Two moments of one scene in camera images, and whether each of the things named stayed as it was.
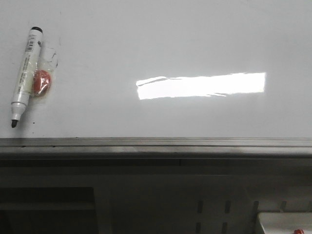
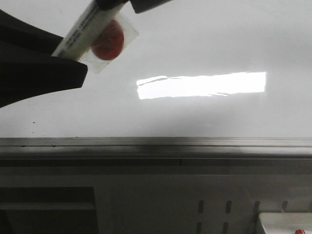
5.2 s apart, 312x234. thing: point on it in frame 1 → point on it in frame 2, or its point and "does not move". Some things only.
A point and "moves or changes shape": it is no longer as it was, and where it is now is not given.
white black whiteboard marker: x=23 y=91 moves or changes shape
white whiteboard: x=164 y=68 does not move
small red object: x=299 y=231 does not move
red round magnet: x=42 y=82 moves or changes shape
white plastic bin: x=285 y=223 does not move
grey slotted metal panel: x=194 y=204 does not move
